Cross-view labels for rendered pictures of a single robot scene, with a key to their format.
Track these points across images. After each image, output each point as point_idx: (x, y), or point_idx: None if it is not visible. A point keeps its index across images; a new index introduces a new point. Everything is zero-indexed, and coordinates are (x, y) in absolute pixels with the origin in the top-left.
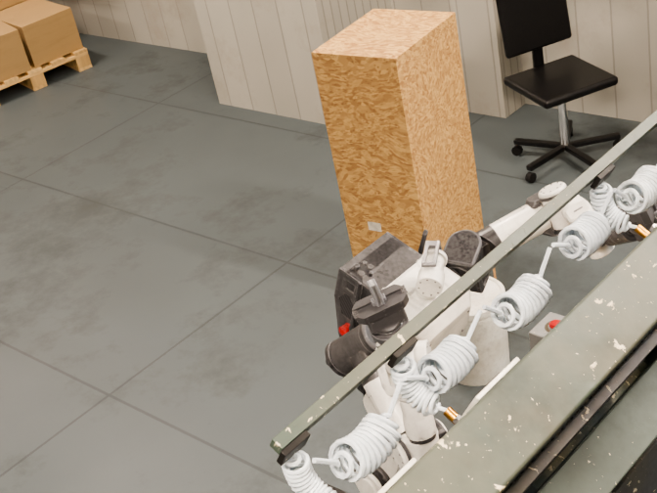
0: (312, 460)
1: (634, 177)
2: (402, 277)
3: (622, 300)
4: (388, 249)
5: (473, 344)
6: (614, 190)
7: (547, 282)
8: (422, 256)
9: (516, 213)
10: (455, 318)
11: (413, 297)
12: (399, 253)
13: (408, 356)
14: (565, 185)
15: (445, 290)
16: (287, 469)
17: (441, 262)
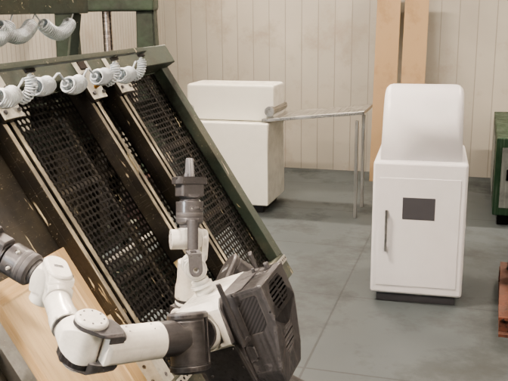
0: (136, 61)
1: (10, 90)
2: (228, 285)
3: None
4: (251, 283)
5: (91, 73)
6: (23, 78)
7: (61, 81)
8: (199, 250)
9: (133, 324)
10: None
11: (213, 286)
12: (240, 286)
13: (113, 63)
14: (75, 315)
15: (190, 301)
16: (146, 66)
17: (184, 261)
